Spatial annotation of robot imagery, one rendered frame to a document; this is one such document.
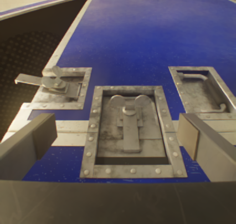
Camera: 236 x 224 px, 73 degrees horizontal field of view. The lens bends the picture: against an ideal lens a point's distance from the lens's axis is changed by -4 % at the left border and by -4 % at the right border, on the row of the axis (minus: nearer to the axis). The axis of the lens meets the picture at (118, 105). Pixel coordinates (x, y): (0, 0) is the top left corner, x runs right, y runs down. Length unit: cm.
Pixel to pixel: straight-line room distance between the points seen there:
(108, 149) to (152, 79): 17
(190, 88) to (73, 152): 26
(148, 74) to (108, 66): 9
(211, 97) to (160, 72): 11
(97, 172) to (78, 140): 5
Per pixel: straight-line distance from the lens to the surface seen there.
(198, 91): 36
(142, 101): 26
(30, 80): 35
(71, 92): 33
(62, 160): 23
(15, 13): 93
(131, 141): 24
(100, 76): 34
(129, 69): 36
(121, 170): 21
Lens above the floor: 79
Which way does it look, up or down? 1 degrees up
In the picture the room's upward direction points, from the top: 90 degrees counter-clockwise
